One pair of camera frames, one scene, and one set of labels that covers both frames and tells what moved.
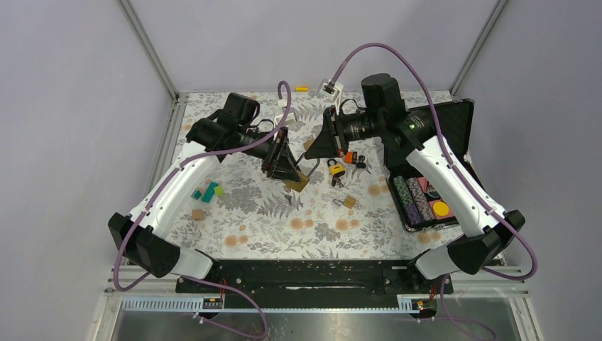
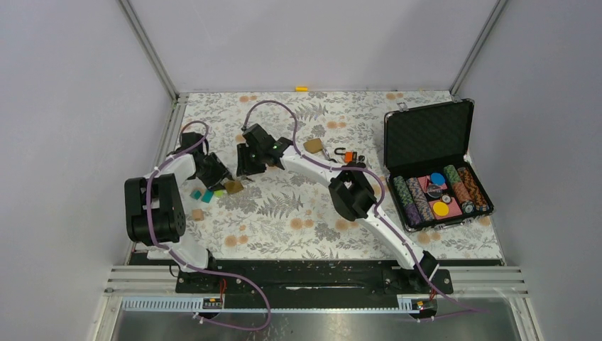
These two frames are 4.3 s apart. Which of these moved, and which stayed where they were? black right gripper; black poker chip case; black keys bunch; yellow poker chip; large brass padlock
Moved: large brass padlock; black right gripper
Stayed: yellow poker chip; black poker chip case; black keys bunch
